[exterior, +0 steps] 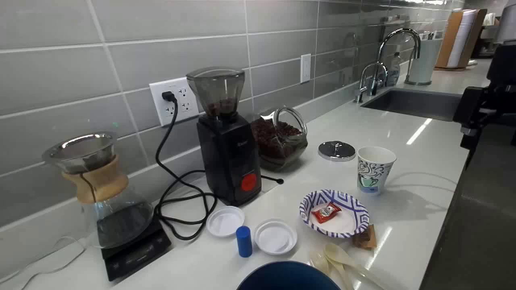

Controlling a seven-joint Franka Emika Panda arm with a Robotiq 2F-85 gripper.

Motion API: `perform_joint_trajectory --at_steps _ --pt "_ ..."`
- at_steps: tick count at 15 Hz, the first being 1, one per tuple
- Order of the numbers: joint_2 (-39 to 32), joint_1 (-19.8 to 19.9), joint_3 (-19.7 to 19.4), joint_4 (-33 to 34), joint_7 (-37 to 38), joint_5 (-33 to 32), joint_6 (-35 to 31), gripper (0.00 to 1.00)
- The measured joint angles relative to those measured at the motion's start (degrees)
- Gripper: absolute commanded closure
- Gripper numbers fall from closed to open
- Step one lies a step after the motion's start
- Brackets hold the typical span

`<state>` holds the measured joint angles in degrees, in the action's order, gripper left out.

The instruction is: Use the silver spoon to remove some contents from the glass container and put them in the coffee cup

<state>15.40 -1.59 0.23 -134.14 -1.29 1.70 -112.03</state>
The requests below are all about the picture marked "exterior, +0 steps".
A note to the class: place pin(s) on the silver jar lid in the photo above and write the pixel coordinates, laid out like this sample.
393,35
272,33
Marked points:
335,151

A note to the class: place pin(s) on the black kitchen scale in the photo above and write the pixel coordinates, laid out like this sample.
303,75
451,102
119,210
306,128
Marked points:
134,255

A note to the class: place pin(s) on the chrome kitchen faucet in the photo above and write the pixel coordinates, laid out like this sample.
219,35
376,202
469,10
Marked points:
379,73

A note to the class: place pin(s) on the glass jar with coffee beans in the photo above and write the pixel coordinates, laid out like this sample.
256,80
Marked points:
279,147

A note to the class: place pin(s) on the blue patterned paper plate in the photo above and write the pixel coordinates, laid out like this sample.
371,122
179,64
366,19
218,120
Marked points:
351,220

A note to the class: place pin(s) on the black coffee grinder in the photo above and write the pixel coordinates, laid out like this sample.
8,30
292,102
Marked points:
226,139

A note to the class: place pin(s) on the wooden disposable cutlery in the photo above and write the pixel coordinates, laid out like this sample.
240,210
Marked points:
334,259

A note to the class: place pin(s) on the glass pour-over coffee maker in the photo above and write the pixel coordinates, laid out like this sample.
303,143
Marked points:
89,162

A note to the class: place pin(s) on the white light switch plate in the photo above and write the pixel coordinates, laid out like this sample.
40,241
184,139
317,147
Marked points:
305,68

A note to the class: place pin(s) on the white wall outlet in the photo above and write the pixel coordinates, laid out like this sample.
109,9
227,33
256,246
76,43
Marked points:
174,101

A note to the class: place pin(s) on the white round lid right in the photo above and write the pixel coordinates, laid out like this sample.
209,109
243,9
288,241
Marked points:
274,238

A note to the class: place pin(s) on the dark blue bowl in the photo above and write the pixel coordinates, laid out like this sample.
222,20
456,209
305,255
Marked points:
287,276

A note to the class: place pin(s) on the patterned paper cup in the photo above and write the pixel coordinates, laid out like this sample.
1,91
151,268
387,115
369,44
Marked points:
374,165

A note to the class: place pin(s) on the red sauce packet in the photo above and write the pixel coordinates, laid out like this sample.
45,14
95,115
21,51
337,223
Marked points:
326,213

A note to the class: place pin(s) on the brown food piece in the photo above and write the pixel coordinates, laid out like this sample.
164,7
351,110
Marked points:
366,239

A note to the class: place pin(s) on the small blue cylinder cap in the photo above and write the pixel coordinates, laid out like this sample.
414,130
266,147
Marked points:
243,242

